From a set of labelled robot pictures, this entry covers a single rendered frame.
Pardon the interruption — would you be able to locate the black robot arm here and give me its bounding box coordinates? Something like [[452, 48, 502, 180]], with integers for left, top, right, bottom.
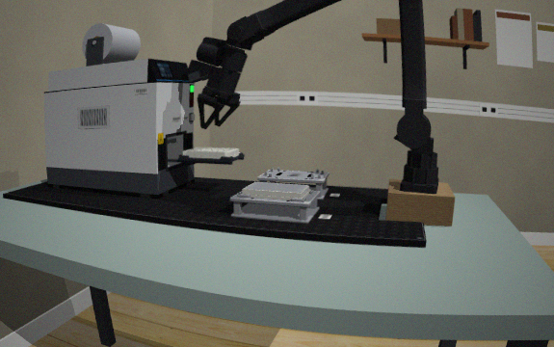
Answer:
[[187, 0, 439, 194]]

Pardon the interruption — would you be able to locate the grey roll on dark bracket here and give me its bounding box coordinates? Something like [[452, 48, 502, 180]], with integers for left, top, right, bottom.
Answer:
[[82, 23, 141, 64]]

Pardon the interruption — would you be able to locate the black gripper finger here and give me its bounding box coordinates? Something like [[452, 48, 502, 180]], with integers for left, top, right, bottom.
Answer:
[[215, 96, 240, 126], [198, 96, 224, 129]]

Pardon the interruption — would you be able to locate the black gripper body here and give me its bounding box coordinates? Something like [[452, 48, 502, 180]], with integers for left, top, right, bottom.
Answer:
[[198, 67, 241, 104]]

